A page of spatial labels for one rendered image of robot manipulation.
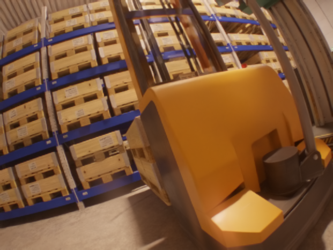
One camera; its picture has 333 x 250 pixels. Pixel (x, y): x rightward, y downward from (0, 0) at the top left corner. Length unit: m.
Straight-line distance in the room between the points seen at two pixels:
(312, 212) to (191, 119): 0.69
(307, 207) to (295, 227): 0.11
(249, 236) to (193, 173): 0.28
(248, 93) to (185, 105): 0.33
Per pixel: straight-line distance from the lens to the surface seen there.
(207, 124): 0.63
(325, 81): 1.54
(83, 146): 2.62
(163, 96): 0.64
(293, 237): 0.78
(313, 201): 0.86
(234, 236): 0.58
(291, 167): 0.73
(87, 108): 2.68
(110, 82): 2.79
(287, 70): 0.75
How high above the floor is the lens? 0.69
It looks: 3 degrees up
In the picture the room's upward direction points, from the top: 19 degrees counter-clockwise
